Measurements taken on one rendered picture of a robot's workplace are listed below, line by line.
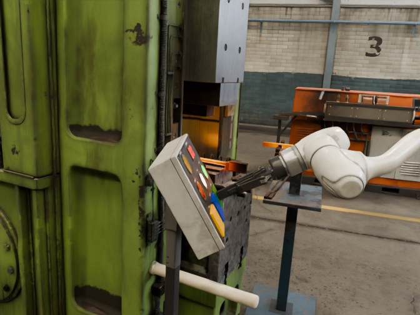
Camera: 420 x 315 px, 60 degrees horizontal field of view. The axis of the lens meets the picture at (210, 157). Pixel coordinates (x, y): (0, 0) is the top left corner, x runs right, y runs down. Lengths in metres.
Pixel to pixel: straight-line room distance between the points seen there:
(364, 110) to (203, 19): 3.62
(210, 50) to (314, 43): 7.66
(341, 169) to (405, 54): 8.27
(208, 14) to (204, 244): 0.89
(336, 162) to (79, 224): 1.13
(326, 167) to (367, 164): 0.11
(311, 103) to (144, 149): 3.86
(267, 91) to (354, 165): 8.12
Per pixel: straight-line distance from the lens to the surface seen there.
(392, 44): 9.20
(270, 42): 9.13
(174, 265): 1.20
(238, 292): 1.41
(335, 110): 4.87
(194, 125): 1.98
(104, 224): 1.63
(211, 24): 1.48
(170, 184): 0.93
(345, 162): 1.04
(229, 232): 1.70
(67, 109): 1.57
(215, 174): 1.57
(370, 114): 4.91
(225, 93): 1.55
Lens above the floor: 1.41
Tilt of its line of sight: 13 degrees down
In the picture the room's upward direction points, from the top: 3 degrees clockwise
